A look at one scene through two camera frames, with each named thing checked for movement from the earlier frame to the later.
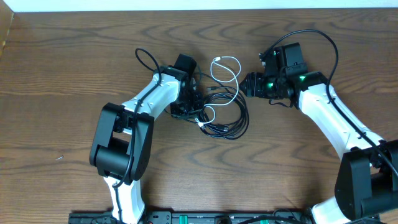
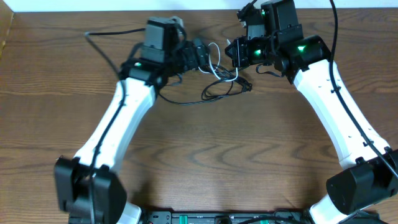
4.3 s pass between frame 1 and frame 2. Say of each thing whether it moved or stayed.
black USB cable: moved
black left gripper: moved
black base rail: stayed
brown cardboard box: stayed
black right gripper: moved
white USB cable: moved
